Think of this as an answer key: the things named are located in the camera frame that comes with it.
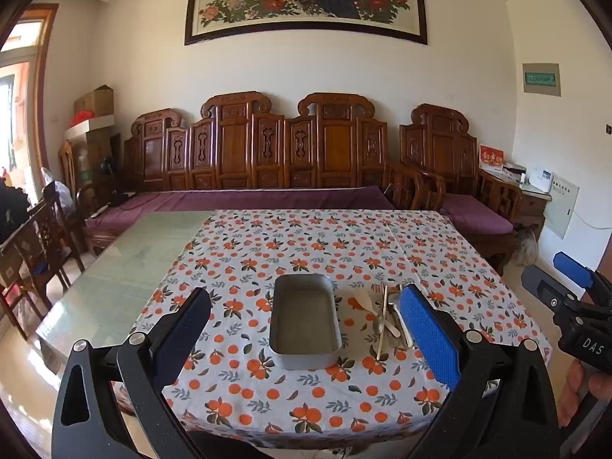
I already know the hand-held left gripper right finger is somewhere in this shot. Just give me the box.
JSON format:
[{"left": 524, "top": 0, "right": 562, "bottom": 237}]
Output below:
[{"left": 398, "top": 283, "right": 560, "bottom": 459}]

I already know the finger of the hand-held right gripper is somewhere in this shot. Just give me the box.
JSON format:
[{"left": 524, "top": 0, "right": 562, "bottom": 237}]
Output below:
[
  {"left": 553, "top": 251, "right": 612, "bottom": 304},
  {"left": 521, "top": 265, "right": 581, "bottom": 319}
]

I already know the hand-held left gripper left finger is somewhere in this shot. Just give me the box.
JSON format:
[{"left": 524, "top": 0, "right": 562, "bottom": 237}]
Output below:
[{"left": 52, "top": 287, "right": 212, "bottom": 459}]

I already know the wooden chopstick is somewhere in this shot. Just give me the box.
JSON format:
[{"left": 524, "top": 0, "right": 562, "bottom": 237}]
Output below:
[
  {"left": 376, "top": 284, "right": 389, "bottom": 361},
  {"left": 392, "top": 303, "right": 413, "bottom": 351}
]

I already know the metal spoon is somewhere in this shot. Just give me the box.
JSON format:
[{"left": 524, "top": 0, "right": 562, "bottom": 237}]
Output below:
[{"left": 386, "top": 291, "right": 405, "bottom": 346}]

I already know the metal fork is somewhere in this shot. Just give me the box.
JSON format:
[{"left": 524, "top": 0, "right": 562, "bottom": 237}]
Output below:
[{"left": 371, "top": 283, "right": 389, "bottom": 340}]

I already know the cream wooden spoon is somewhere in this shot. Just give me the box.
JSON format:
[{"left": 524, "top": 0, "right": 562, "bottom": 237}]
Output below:
[{"left": 354, "top": 288, "right": 379, "bottom": 315}]

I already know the rectangular metal tray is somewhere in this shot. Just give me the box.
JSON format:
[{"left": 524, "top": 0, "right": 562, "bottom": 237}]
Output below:
[{"left": 269, "top": 273, "right": 343, "bottom": 370}]

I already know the person's right hand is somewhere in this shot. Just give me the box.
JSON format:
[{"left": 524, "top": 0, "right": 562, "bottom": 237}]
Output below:
[{"left": 556, "top": 358, "right": 612, "bottom": 428}]

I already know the grey fluffy thing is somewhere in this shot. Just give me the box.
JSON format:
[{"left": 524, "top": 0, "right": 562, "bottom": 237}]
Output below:
[{"left": 513, "top": 227, "right": 539, "bottom": 267}]

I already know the wooden side table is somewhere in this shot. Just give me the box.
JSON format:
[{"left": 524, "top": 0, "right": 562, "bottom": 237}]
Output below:
[{"left": 478, "top": 165, "right": 553, "bottom": 241}]

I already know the white desk device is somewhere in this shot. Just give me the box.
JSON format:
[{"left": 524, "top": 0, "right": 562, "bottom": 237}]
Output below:
[{"left": 526, "top": 167, "right": 553, "bottom": 193}]

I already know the small purple seat cushion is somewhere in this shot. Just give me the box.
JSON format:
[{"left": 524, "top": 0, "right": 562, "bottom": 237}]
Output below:
[{"left": 440, "top": 194, "right": 515, "bottom": 236}]

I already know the orange fruit print tablecloth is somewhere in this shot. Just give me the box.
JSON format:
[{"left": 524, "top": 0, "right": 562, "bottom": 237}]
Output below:
[{"left": 116, "top": 209, "right": 553, "bottom": 450}]

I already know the red card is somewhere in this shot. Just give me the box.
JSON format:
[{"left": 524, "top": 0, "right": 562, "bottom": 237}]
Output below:
[{"left": 479, "top": 145, "right": 506, "bottom": 168}]

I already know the long purple seat cushion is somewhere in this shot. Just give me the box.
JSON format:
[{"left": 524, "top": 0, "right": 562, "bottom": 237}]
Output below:
[{"left": 86, "top": 186, "right": 396, "bottom": 233}]

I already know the wooden dining chair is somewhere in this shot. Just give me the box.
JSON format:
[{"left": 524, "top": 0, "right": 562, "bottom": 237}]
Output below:
[{"left": 0, "top": 195, "right": 87, "bottom": 338}]

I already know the carved wooden armchair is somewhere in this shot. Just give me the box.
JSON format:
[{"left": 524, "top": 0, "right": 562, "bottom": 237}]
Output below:
[{"left": 387, "top": 104, "right": 525, "bottom": 275}]

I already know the black desk lamp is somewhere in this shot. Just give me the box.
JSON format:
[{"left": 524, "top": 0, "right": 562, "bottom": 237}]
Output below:
[{"left": 97, "top": 157, "right": 119, "bottom": 202}]

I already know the clear plastic bag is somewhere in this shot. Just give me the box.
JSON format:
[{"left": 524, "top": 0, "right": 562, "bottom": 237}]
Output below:
[{"left": 40, "top": 167, "right": 73, "bottom": 212}]

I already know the carved wooden long sofa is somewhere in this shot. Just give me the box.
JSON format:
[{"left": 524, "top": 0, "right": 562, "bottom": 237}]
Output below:
[{"left": 83, "top": 91, "right": 399, "bottom": 255}]

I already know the large cardboard box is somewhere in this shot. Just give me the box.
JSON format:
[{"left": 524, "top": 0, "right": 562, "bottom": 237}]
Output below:
[{"left": 72, "top": 133, "right": 114, "bottom": 188}]

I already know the white flat box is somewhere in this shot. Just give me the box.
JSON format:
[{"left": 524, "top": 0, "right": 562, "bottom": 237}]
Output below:
[{"left": 64, "top": 115, "right": 118, "bottom": 141}]

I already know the brown cardboard box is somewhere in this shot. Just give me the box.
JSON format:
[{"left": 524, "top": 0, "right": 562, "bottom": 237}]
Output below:
[{"left": 73, "top": 85, "right": 116, "bottom": 118}]

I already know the framed peacock flower painting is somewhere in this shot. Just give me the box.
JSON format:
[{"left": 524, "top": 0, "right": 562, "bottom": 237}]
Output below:
[{"left": 184, "top": 0, "right": 429, "bottom": 47}]

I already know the white wall cable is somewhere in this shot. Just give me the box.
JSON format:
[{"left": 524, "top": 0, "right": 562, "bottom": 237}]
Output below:
[{"left": 576, "top": 209, "right": 612, "bottom": 231}]

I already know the grey wall panel box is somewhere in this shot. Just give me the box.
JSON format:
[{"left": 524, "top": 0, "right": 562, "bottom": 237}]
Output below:
[{"left": 544, "top": 182, "right": 579, "bottom": 239}]

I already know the wall box with green label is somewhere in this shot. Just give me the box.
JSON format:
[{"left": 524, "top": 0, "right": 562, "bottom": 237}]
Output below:
[{"left": 521, "top": 62, "right": 562, "bottom": 98}]

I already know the wooden door frame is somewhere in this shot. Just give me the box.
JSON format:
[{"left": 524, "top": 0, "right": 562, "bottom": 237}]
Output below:
[{"left": 0, "top": 2, "right": 60, "bottom": 192}]

